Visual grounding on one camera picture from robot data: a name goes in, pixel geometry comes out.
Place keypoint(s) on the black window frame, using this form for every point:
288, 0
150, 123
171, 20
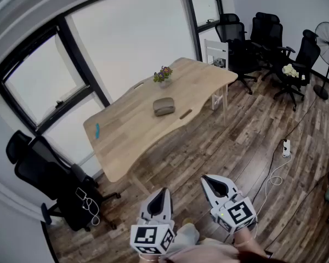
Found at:
83, 62
193, 23

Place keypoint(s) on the teal wavy strip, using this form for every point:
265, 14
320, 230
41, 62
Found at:
97, 131

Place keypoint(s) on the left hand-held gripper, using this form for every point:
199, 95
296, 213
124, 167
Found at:
145, 235

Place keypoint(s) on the white power strip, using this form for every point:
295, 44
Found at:
286, 148

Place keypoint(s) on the person's pink top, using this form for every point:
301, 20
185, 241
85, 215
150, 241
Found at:
203, 253

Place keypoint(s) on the wooden table leg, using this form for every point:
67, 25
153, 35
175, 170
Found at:
139, 184
224, 105

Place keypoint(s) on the person's right forearm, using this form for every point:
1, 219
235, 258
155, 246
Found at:
246, 240

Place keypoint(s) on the white wooden chair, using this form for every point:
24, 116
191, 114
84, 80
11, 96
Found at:
215, 45

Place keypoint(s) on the grey-brown glasses case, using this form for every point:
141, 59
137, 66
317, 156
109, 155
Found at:
163, 103

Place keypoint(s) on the cream crumpled cloth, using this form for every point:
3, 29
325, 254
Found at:
290, 70

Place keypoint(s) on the person's light trousers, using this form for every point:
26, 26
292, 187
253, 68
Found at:
186, 235

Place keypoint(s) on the potted purple flower plant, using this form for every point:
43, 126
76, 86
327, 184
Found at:
163, 74

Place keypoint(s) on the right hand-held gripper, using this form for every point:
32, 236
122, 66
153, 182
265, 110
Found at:
238, 214

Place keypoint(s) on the person's left forearm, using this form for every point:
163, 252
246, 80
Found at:
148, 257

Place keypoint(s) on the black mesh container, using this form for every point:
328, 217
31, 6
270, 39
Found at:
219, 62

